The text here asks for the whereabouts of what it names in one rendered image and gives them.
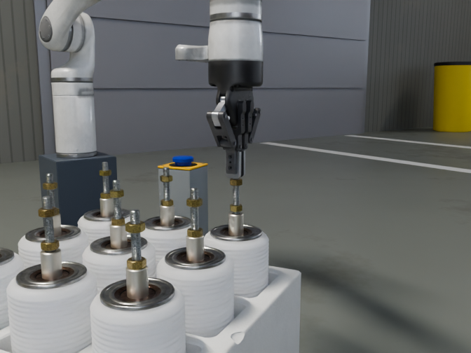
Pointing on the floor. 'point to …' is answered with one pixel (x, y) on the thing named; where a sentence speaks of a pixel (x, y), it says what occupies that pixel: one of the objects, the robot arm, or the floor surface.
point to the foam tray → (246, 321)
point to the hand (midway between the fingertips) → (235, 163)
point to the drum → (452, 97)
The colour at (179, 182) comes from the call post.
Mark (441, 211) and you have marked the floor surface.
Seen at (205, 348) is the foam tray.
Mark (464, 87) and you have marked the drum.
